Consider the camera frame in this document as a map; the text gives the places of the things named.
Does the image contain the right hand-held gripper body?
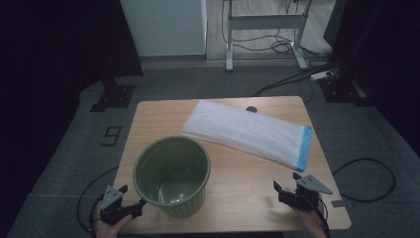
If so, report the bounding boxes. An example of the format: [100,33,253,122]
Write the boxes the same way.
[278,174,334,211]

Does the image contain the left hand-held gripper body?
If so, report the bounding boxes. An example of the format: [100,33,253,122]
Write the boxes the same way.
[99,185,133,226]

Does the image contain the green ribbed trash bin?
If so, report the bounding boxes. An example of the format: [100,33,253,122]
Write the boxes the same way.
[132,135,212,219]

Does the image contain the white blue-banded plastic trash bag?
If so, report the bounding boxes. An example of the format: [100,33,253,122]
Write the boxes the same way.
[181,98,313,173]

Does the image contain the person's left hand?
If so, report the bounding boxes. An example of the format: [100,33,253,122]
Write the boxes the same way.
[93,211,133,238]

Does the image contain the person's right hand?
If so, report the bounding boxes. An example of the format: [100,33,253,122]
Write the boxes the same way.
[293,197,329,238]

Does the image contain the white power strip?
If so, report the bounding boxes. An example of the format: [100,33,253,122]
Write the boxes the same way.
[310,69,335,81]

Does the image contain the dark curtain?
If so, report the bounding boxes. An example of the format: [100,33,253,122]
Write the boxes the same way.
[323,0,420,157]

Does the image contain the white cabinet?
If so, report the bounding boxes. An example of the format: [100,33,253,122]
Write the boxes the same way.
[119,0,208,58]

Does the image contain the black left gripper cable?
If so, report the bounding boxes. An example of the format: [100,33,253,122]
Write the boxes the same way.
[76,166,119,233]

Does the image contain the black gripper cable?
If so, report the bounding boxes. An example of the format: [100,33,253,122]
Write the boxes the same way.
[305,193,331,238]
[76,166,119,233]

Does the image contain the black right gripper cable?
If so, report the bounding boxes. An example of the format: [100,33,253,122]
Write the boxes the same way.
[305,193,331,238]

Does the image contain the black looped floor cable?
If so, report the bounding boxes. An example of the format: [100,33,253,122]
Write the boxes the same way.
[332,158,396,203]

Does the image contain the black stand base plate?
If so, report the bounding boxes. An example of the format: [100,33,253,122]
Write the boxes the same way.
[318,77,374,107]
[89,77,137,113]

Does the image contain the black floor cable bundle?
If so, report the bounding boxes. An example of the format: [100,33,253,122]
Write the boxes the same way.
[252,60,340,98]

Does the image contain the tangled black cables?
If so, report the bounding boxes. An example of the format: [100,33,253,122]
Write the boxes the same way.
[221,0,331,58]

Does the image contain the white metal desk frame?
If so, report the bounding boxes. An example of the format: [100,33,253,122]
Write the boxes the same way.
[224,0,313,72]

